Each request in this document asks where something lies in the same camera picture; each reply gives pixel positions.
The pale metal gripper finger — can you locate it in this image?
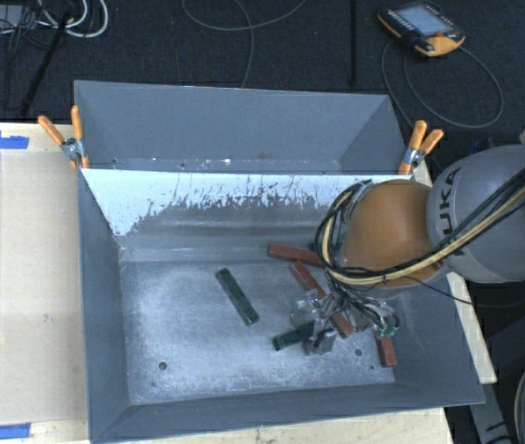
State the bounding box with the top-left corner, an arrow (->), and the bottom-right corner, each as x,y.
291,290 -> 335,327
302,325 -> 338,356

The red-brown flat block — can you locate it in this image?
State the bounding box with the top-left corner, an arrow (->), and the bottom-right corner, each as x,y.
267,242 -> 324,268
288,260 -> 356,340
372,331 -> 398,368

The dark green flat block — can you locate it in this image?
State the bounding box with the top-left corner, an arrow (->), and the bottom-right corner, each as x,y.
214,267 -> 261,327
272,321 -> 317,352

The grey metal bin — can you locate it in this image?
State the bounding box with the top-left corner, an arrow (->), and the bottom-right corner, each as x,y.
73,80 -> 486,443

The pale wood flat board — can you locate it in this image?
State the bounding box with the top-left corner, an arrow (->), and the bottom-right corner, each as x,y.
0,149 -> 91,427

